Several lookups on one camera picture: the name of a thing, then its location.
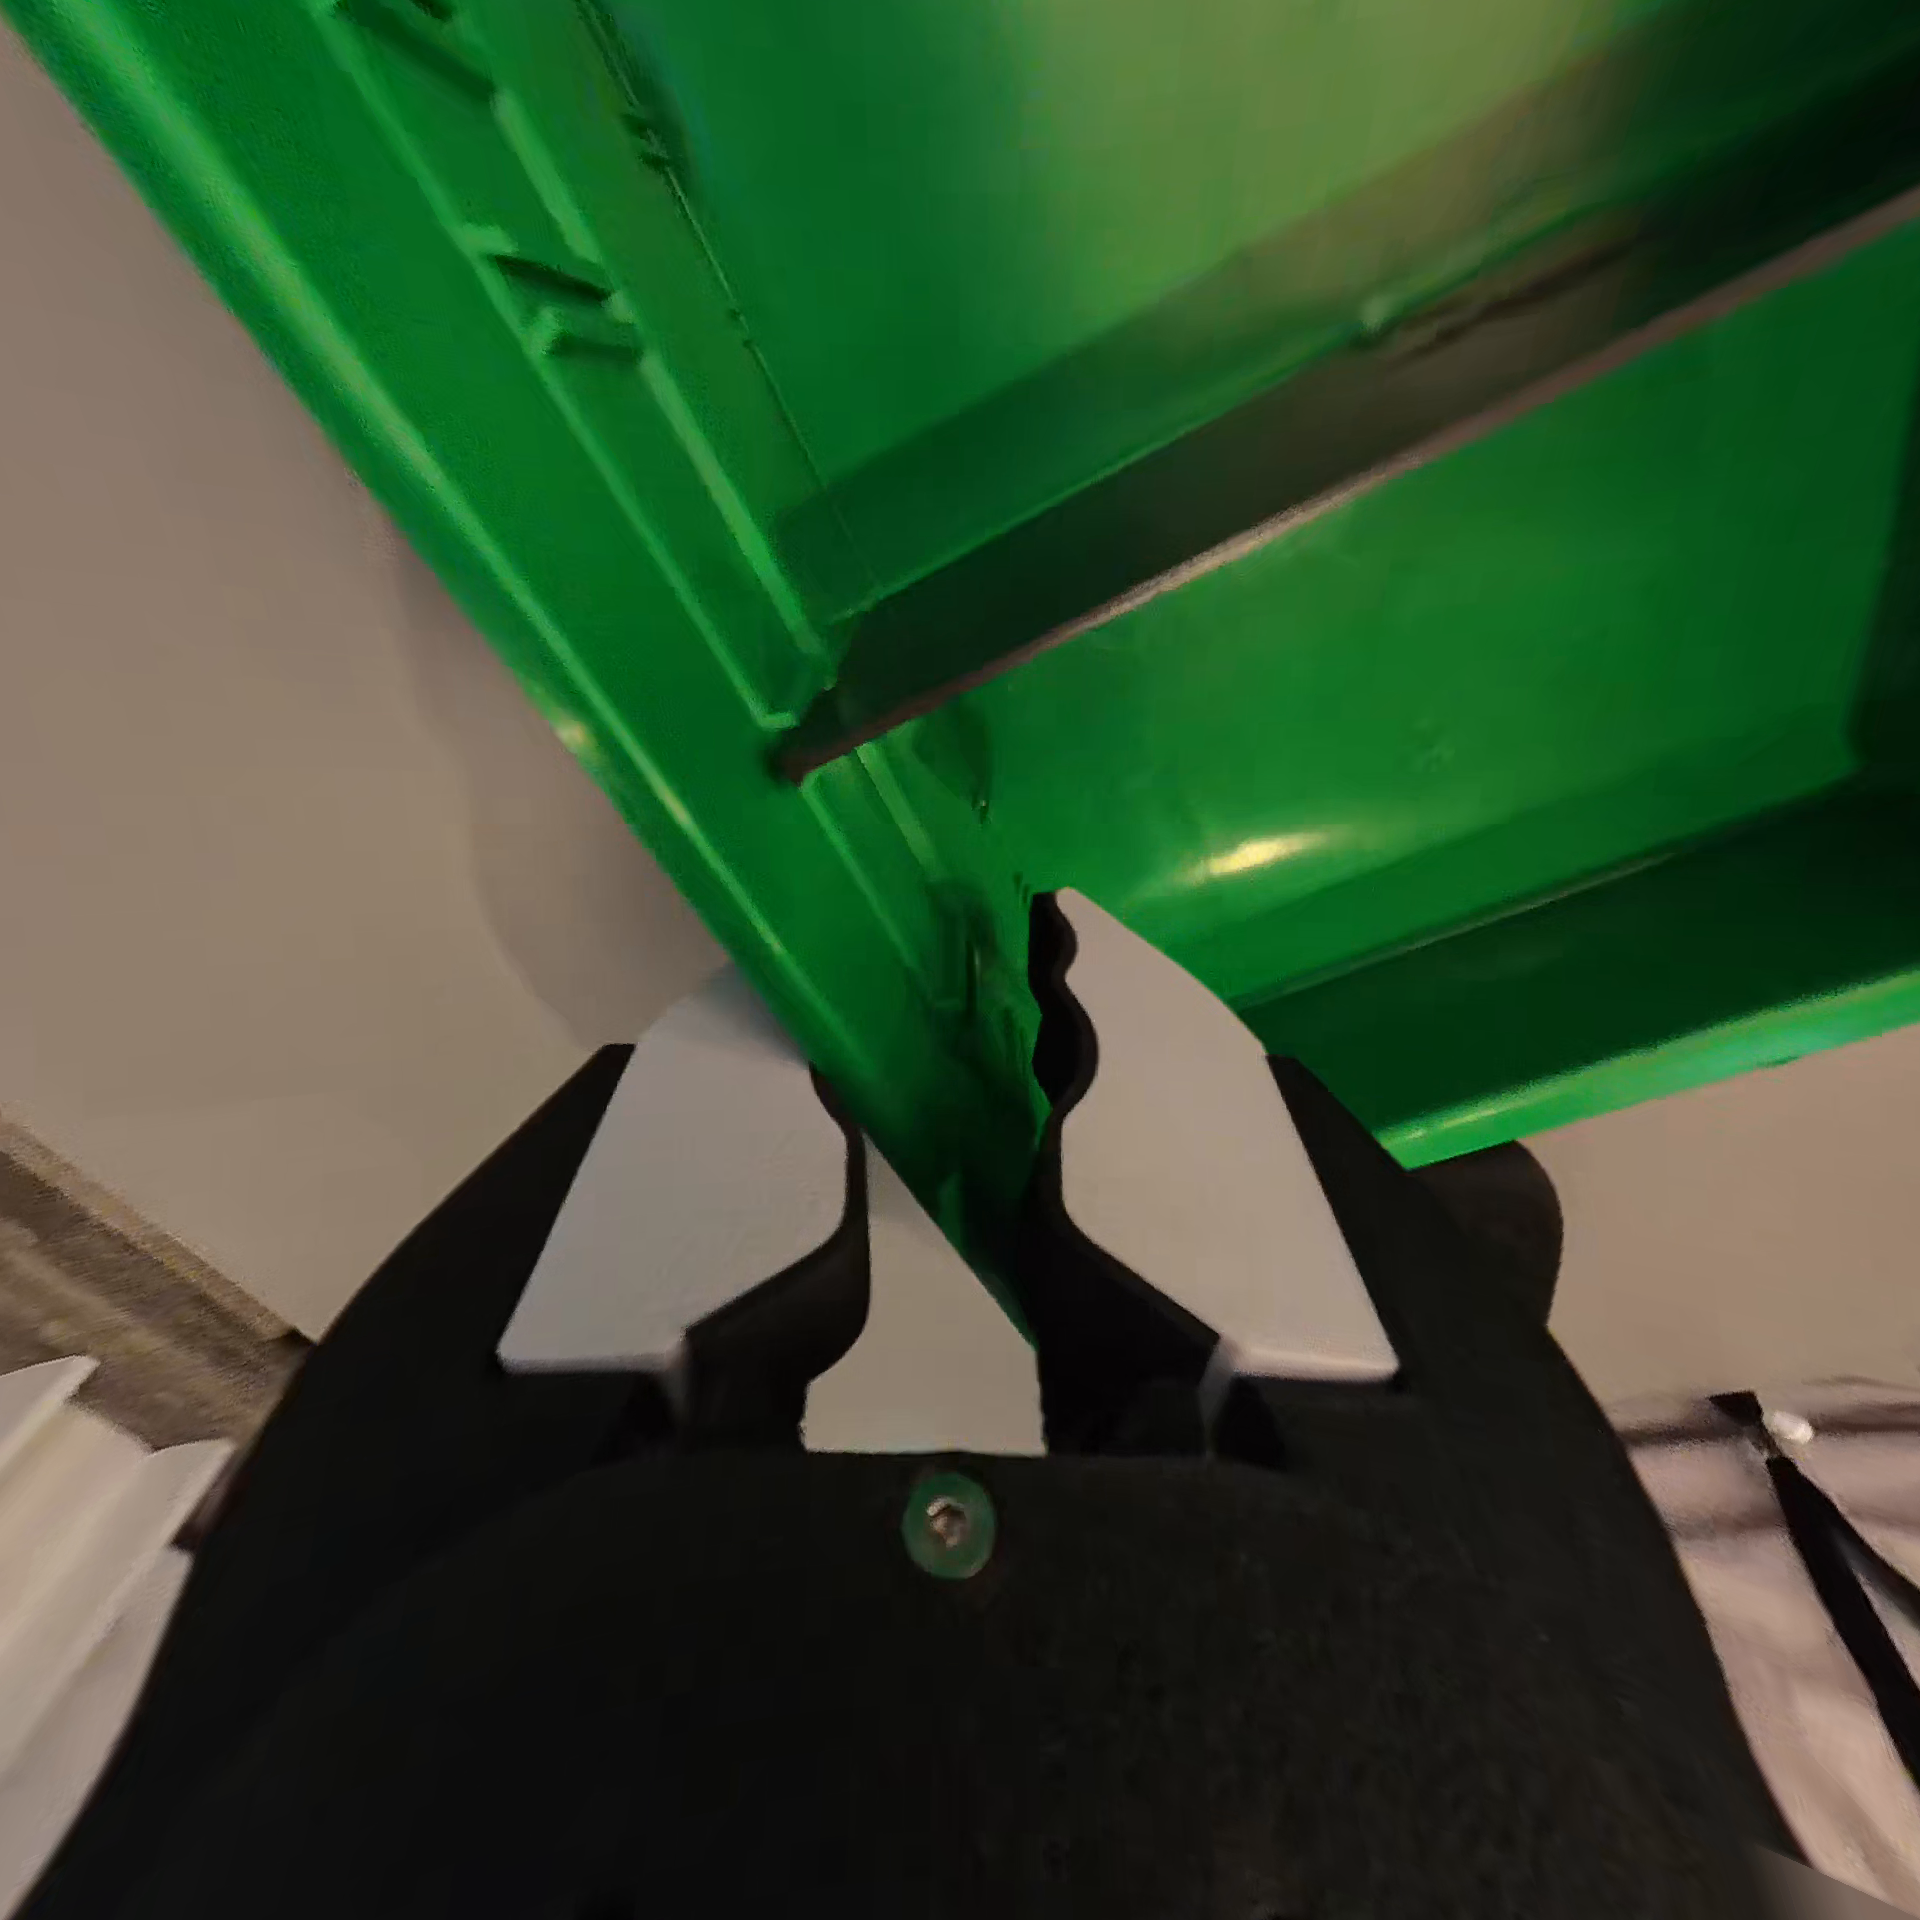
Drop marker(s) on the grey cloth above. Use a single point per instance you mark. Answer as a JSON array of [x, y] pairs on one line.
[[1724, 1574]]

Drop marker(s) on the white ridged object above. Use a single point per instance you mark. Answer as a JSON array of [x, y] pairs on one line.
[[60, 1500]]

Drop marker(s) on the green storage bin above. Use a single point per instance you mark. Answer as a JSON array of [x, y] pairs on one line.
[[1349, 705]]

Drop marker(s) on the black bin divider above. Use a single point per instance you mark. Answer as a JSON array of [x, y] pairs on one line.
[[1141, 579]]

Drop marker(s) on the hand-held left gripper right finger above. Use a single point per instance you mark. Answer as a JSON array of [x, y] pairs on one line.
[[1200, 1185]]

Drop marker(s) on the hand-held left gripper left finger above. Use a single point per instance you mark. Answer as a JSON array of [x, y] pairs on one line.
[[705, 1185]]

